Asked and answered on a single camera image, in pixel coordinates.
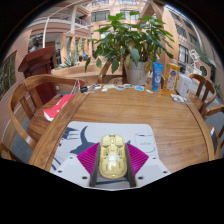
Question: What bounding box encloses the wooden armchair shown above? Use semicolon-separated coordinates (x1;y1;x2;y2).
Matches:
201;104;224;160
188;73;217;113
97;59;128;85
7;73;89;151
0;142;21;163

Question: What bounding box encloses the dark red wooden lectern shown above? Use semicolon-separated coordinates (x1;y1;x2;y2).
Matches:
18;45;58;106

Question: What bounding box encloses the green agave plant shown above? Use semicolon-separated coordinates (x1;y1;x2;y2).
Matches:
62;54;82;68

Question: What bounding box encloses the small white packet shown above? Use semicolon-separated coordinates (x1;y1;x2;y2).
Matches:
170;93;186;103

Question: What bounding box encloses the grey cat-print mouse pad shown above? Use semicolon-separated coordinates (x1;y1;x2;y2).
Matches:
49;120;159;174

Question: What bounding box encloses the white pump bottle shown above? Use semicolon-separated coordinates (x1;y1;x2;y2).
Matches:
175;73;193;98

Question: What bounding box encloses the yellow orange bottle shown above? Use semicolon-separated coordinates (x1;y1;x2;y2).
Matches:
162;57;181;96

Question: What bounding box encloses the yellow computer mouse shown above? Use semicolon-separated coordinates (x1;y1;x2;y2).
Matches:
98;134;128;180

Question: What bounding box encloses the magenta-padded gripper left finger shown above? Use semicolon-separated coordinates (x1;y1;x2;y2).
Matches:
53;142;100;188

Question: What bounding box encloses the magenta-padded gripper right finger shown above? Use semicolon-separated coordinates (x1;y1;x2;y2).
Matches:
125;143;172;188

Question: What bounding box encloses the white abstract sculpture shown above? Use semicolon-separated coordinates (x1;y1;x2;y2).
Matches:
188;49;202;68

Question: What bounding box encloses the leafy plant in white pot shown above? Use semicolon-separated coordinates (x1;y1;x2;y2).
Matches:
84;11;175;86

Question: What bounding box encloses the dark bust statue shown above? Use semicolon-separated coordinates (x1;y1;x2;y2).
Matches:
29;33;44;53

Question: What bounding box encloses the red paper bag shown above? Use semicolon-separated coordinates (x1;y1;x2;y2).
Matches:
43;93;76;122

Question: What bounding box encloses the blue squeeze tube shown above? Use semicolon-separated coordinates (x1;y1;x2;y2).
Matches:
151;61;165;92

